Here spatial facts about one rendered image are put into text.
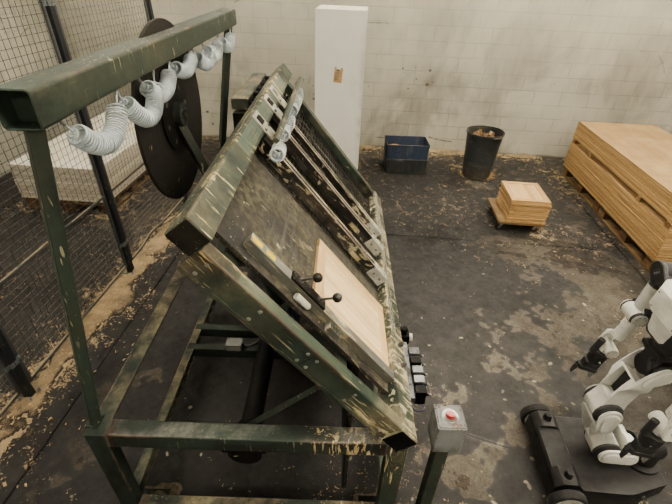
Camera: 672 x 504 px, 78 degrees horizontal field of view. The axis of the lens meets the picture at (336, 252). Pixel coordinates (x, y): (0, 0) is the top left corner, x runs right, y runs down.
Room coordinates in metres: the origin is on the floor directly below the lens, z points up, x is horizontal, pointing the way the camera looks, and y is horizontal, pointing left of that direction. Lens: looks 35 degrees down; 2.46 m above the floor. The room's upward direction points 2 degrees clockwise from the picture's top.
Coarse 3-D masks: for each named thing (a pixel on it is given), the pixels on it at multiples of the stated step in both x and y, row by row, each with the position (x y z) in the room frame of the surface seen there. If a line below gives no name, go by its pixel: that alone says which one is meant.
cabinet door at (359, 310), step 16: (320, 240) 1.73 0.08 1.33; (320, 256) 1.61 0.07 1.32; (320, 272) 1.49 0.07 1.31; (336, 272) 1.62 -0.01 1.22; (320, 288) 1.39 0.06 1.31; (336, 288) 1.50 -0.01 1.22; (352, 288) 1.63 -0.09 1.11; (336, 304) 1.39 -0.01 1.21; (352, 304) 1.51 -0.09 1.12; (368, 304) 1.64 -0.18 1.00; (352, 320) 1.40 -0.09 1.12; (368, 320) 1.51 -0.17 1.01; (368, 336) 1.40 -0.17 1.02; (384, 336) 1.51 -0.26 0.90; (384, 352) 1.39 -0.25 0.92
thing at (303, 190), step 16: (256, 112) 1.99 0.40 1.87; (272, 144) 1.94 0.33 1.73; (288, 160) 2.00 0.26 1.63; (288, 176) 1.94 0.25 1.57; (304, 192) 1.94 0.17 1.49; (320, 208) 1.94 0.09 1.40; (336, 224) 1.94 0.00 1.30; (352, 240) 1.94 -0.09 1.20; (368, 256) 1.98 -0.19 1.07; (368, 272) 1.94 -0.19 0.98; (384, 272) 1.99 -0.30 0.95
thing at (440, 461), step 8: (432, 456) 1.04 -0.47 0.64; (440, 456) 1.02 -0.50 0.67; (432, 464) 1.02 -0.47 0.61; (440, 464) 1.02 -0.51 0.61; (424, 472) 1.07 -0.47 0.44; (432, 472) 1.02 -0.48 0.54; (440, 472) 1.02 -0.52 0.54; (424, 480) 1.04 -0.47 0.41; (432, 480) 1.02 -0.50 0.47; (424, 488) 1.02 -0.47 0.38; (432, 488) 1.02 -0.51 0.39; (424, 496) 1.02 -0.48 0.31; (432, 496) 1.02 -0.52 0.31
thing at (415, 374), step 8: (408, 336) 1.67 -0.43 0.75; (408, 352) 1.56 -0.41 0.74; (416, 352) 1.54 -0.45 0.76; (408, 360) 1.50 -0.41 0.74; (416, 360) 1.48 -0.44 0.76; (408, 368) 1.45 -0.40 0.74; (416, 368) 1.43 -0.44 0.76; (408, 376) 1.40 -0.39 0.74; (416, 376) 1.38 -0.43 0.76; (416, 384) 1.35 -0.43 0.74; (424, 384) 1.37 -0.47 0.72; (416, 392) 1.29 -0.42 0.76; (424, 392) 1.29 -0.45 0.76; (416, 400) 1.29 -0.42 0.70; (424, 400) 1.29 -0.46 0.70
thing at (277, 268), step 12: (252, 240) 1.24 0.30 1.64; (252, 252) 1.24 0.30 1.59; (264, 252) 1.24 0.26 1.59; (264, 264) 1.24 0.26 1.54; (276, 264) 1.24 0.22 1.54; (276, 276) 1.24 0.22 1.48; (288, 276) 1.24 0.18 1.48; (288, 288) 1.24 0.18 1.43; (300, 288) 1.24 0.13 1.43; (312, 300) 1.24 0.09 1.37; (324, 312) 1.24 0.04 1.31; (336, 324) 1.24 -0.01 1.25; (348, 336) 1.24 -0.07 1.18; (360, 348) 1.24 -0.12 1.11; (372, 360) 1.24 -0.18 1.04; (384, 372) 1.24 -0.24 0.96
